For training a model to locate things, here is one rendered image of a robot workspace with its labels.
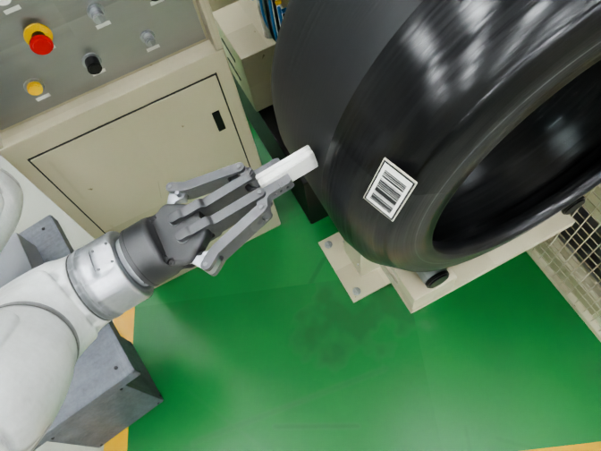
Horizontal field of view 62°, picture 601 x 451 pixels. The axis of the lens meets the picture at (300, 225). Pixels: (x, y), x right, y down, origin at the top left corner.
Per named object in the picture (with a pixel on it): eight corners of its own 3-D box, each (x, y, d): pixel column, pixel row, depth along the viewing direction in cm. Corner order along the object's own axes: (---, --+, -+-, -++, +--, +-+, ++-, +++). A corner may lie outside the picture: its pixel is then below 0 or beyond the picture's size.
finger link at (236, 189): (185, 238, 60) (181, 229, 61) (265, 188, 60) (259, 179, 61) (170, 225, 56) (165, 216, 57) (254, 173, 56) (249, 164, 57)
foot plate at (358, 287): (317, 243, 190) (317, 241, 188) (379, 211, 193) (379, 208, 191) (353, 302, 178) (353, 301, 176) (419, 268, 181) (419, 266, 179)
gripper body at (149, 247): (129, 282, 53) (205, 237, 53) (106, 219, 57) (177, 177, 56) (163, 300, 60) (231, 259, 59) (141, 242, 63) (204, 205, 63)
